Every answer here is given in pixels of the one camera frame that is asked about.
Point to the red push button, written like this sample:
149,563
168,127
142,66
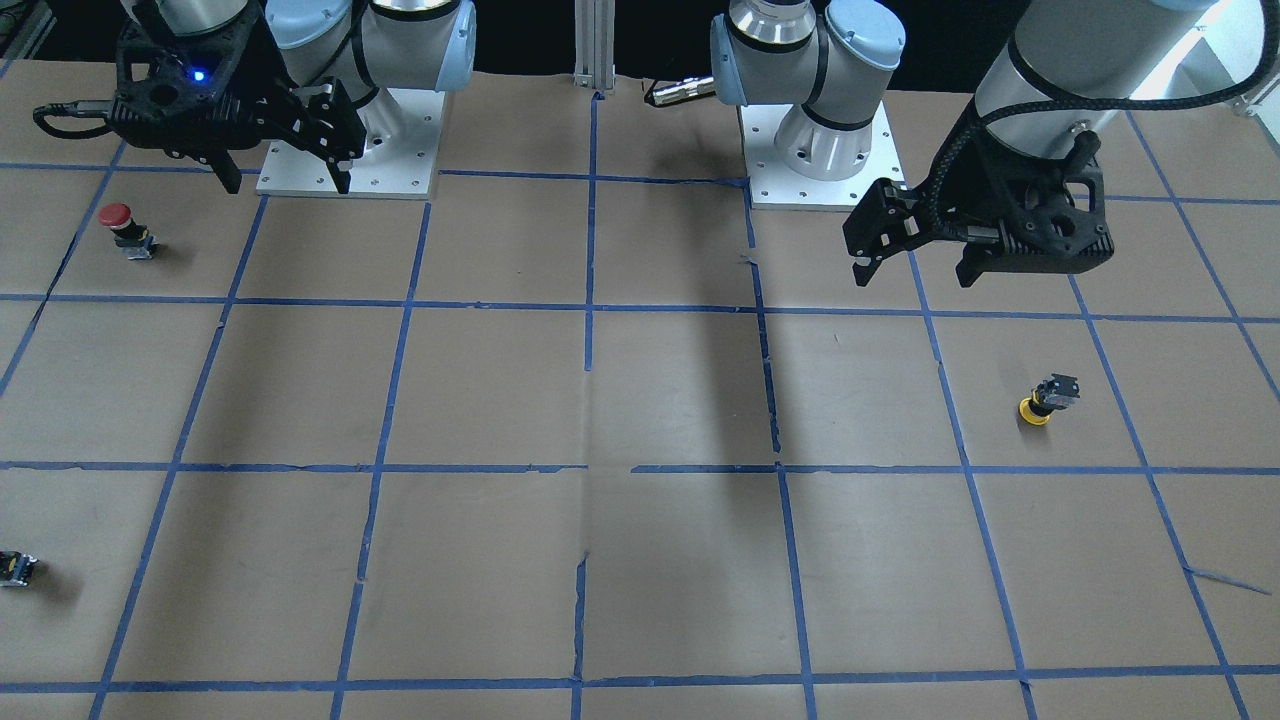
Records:
134,240

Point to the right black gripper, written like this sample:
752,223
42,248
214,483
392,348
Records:
262,62

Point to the aluminium frame post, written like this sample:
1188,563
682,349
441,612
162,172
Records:
594,45

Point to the yellow push button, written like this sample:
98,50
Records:
1056,392

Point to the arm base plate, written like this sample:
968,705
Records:
794,164
403,125

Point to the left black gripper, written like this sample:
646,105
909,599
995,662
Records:
962,178

